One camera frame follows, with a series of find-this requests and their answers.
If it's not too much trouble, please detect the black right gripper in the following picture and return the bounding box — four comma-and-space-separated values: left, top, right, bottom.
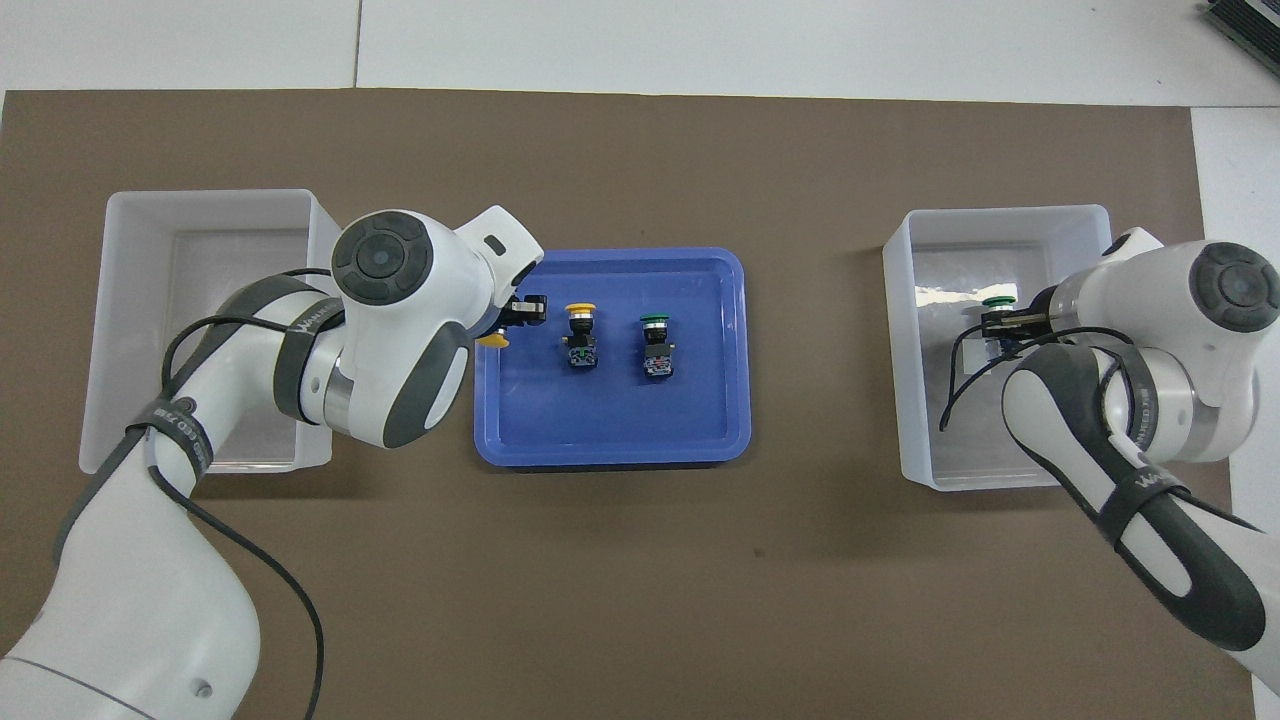
982, 285, 1063, 343

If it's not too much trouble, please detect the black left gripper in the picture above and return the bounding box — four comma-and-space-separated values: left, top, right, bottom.
498, 293, 549, 331

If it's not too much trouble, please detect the green push button switch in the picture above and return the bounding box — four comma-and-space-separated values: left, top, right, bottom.
980, 295, 1023, 358
638, 312, 677, 381

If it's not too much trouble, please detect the blue plastic tray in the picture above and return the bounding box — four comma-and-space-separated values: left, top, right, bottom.
473, 246, 753, 468

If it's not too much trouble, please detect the translucent white plastic box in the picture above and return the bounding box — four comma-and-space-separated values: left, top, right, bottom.
882, 204, 1143, 493
78, 188, 345, 476

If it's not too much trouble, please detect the brown paper table mat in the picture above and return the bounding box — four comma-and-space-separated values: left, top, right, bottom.
0, 88, 1256, 720

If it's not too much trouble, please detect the dark ribbed metal device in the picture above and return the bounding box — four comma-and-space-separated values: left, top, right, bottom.
1200, 0, 1280, 66

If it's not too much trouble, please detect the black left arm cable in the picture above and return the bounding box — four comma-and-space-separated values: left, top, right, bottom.
130, 268, 336, 720

